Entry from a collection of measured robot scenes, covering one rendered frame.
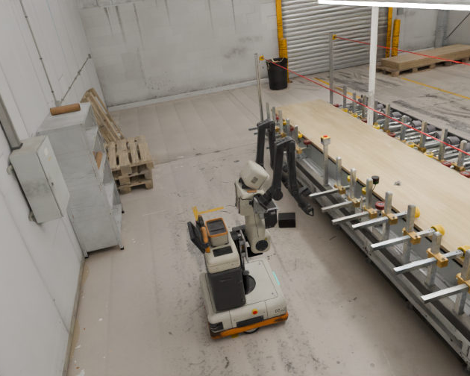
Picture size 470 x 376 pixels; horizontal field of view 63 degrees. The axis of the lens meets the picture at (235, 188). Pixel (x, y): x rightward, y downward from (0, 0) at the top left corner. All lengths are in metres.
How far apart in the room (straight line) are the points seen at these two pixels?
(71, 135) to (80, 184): 0.54
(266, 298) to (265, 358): 0.45
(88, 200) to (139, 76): 6.41
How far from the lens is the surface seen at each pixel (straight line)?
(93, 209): 4.47
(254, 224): 3.02
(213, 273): 2.97
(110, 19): 10.29
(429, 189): 3.54
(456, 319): 2.73
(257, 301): 3.28
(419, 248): 3.22
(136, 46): 10.33
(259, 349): 3.33
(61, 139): 4.18
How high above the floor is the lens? 2.60
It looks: 28 degrees down
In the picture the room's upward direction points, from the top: 8 degrees counter-clockwise
